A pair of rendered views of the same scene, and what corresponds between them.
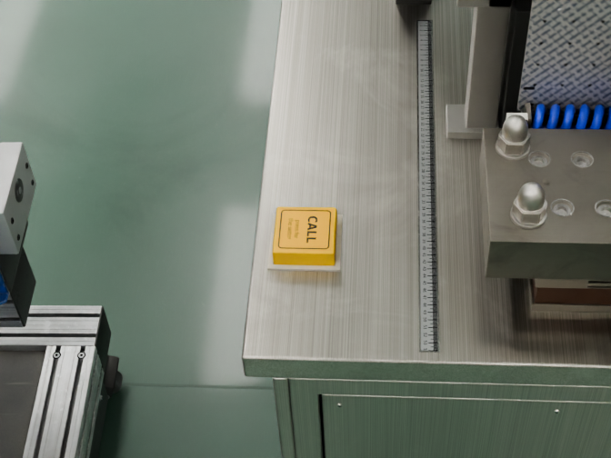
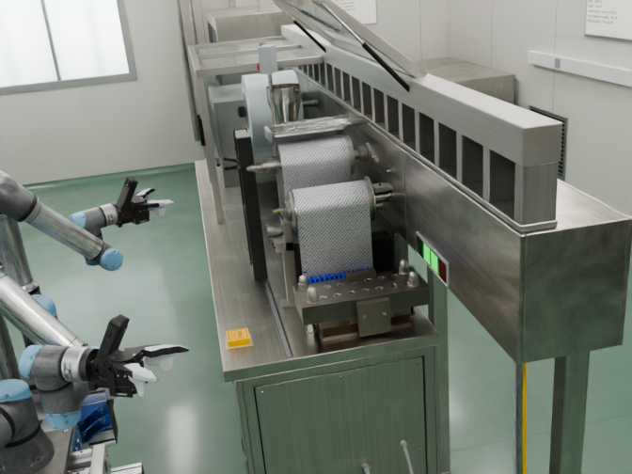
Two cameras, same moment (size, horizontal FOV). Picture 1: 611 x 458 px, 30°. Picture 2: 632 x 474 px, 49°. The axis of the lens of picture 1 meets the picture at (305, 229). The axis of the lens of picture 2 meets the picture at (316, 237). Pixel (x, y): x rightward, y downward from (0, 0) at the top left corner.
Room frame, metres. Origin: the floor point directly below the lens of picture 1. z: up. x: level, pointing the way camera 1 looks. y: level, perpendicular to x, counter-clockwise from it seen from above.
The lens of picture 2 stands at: (-1.08, 0.25, 1.97)
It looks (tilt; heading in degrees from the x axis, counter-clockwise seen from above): 21 degrees down; 344
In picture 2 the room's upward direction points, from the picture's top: 5 degrees counter-clockwise
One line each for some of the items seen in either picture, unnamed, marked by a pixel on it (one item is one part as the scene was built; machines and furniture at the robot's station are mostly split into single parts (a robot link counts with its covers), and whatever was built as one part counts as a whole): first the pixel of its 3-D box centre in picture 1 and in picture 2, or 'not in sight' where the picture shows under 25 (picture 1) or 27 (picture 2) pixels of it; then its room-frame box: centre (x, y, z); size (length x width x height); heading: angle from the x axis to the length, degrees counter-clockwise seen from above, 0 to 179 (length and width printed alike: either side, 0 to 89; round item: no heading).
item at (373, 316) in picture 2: not in sight; (373, 317); (0.67, -0.39, 0.96); 0.10 x 0.03 x 0.11; 84
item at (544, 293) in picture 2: not in sight; (371, 136); (1.55, -0.76, 1.29); 3.10 x 0.28 x 0.30; 174
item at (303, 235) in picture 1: (305, 235); (238, 338); (0.82, 0.00, 0.91); 0.07 x 0.07 x 0.02; 84
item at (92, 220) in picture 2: not in sight; (86, 222); (1.31, 0.40, 1.21); 0.11 x 0.08 x 0.09; 111
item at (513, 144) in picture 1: (515, 133); (303, 281); (0.83, -0.23, 1.05); 0.04 x 0.04 x 0.04
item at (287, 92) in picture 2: not in sight; (283, 93); (1.66, -0.43, 1.50); 0.14 x 0.14 x 0.06
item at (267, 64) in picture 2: not in sight; (265, 59); (1.50, -0.34, 1.66); 0.07 x 0.07 x 0.10; 59
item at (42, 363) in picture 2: not in sight; (49, 364); (0.35, 0.48, 1.21); 0.11 x 0.08 x 0.09; 59
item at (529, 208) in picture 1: (530, 200); (311, 293); (0.73, -0.23, 1.05); 0.04 x 0.04 x 0.04
